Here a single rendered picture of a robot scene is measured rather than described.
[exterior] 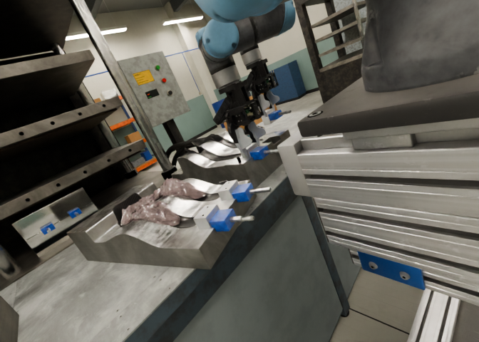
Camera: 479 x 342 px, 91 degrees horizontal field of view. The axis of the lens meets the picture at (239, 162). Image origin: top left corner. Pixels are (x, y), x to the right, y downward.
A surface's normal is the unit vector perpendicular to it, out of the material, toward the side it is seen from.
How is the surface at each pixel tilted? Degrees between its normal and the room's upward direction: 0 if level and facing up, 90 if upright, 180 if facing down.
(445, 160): 90
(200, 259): 90
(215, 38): 90
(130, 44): 90
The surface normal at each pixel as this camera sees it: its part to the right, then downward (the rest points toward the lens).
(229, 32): 0.18, 0.24
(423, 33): -0.79, 0.19
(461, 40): -0.60, 0.18
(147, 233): 0.06, -0.86
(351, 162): -0.69, 0.48
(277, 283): 0.67, -0.04
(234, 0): -0.08, 0.99
